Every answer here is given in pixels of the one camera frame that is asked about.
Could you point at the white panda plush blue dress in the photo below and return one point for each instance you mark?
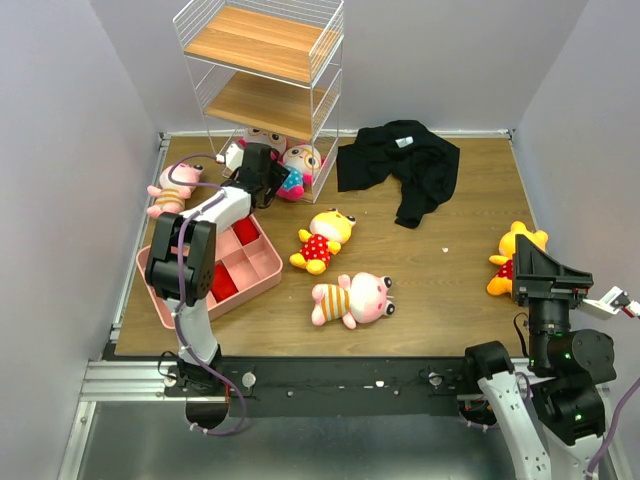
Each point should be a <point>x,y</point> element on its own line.
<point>256,135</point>

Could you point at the orange plush red dotted dress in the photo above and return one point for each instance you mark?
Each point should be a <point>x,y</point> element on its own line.
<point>501,283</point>

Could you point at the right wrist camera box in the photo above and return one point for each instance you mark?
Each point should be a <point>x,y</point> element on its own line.
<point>615,301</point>

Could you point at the red item in tray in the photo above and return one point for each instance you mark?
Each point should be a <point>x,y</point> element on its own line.
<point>223,286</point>
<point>246,231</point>

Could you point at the yellow plush red dotted dress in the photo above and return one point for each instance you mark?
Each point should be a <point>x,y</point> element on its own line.
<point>328,231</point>

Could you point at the white panda plush yellow glasses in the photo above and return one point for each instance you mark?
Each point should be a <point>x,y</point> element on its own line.
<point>303,162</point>

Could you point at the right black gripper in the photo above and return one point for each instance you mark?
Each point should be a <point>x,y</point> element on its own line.
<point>551,287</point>

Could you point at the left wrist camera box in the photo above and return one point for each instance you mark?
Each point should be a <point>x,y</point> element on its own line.
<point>232,157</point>

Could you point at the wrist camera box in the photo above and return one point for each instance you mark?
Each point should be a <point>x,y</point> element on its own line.
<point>232,157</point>
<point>615,301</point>

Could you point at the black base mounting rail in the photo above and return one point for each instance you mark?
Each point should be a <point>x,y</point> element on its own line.
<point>340,386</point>

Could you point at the pink frog plush striped shirt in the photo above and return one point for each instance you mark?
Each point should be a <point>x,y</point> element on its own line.
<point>361,299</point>

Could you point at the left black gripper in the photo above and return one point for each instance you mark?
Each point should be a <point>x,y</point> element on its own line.
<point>277,174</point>

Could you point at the black crumpled cloth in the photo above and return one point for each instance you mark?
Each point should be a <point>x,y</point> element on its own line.
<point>425,164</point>

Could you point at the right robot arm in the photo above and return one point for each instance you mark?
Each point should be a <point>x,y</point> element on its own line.
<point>561,438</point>

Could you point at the white wire shelf rack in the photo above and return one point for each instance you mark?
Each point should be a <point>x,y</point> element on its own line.
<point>273,65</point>

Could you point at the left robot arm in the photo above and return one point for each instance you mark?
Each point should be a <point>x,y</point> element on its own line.
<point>181,261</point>

